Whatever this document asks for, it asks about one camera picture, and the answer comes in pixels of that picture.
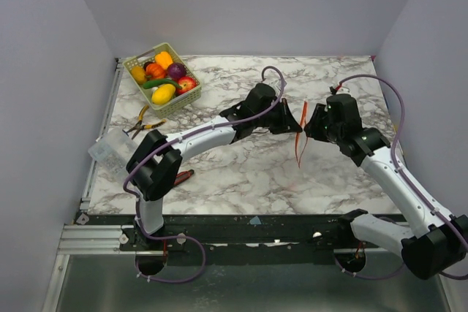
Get green plastic basket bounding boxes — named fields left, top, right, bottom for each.
left=124, top=42, right=202, bottom=118

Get yellow handled pliers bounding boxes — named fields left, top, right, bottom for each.
left=126, top=104, right=167, bottom=140

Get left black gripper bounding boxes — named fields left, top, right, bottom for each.
left=254, top=99, right=303, bottom=136

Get aluminium frame profile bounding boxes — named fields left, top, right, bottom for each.
left=57, top=58, right=123, bottom=255

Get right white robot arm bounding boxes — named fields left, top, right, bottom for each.
left=304, top=94, right=467, bottom=280

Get purple toy onion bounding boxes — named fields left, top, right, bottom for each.
left=167, top=62, right=187, bottom=80

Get yellow bell pepper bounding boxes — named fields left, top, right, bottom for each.
left=154, top=51, right=173, bottom=70

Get red toy apple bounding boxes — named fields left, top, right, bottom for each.
left=176, top=76, right=197, bottom=96

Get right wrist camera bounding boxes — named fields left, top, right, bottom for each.
left=329, top=83, right=350, bottom=95

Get brown toy potato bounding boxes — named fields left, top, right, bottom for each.
left=130, top=66, right=147, bottom=85

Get clear zip bag orange zipper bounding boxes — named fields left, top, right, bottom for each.
left=294, top=101, right=309, bottom=167

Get orange toy pumpkin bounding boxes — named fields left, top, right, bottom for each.
left=145, top=62, right=166, bottom=80

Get red black utility knife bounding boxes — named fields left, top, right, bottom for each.
left=173, top=170, right=195, bottom=186

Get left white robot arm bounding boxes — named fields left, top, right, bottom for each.
left=124, top=83, right=302, bottom=250

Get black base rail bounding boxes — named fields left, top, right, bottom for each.
left=120, top=215, right=374, bottom=266

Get clear plastic screw box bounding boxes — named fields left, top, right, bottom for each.
left=88, top=128, right=137, bottom=184

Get green toy cucumber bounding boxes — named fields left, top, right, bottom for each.
left=142, top=78, right=181, bottom=89

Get yellow toy squash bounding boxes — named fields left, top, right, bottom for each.
left=151, top=83, right=176, bottom=106

